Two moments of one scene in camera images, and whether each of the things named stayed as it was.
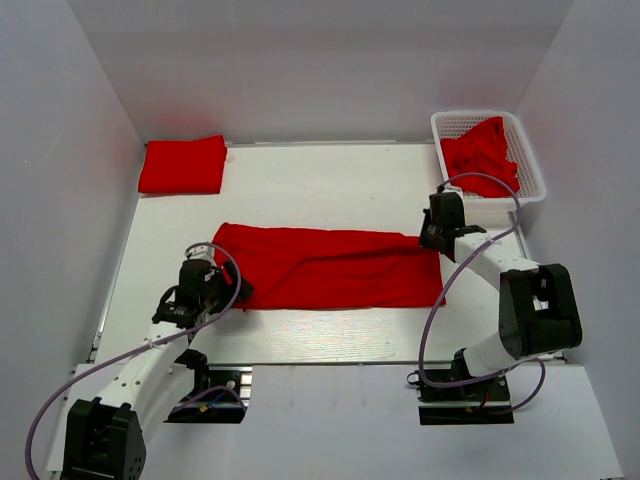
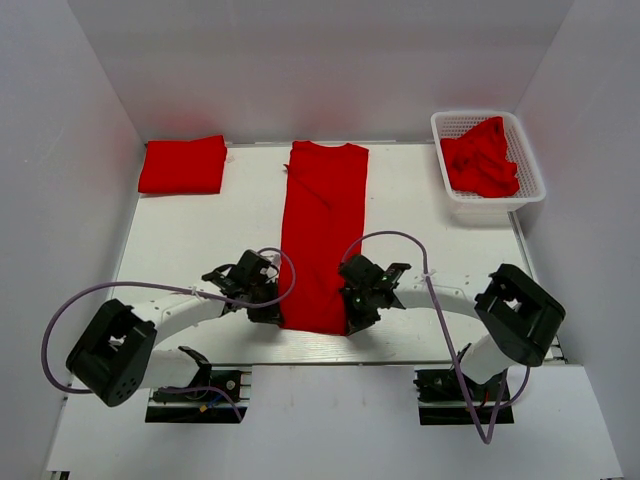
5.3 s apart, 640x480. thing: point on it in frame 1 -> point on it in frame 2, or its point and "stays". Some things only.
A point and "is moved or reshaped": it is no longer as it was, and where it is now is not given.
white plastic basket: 487,158 stays
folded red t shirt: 184,166 stays
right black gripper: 425,240 -> 356,321
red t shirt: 300,267 is moved or reshaped
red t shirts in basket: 477,163 stays
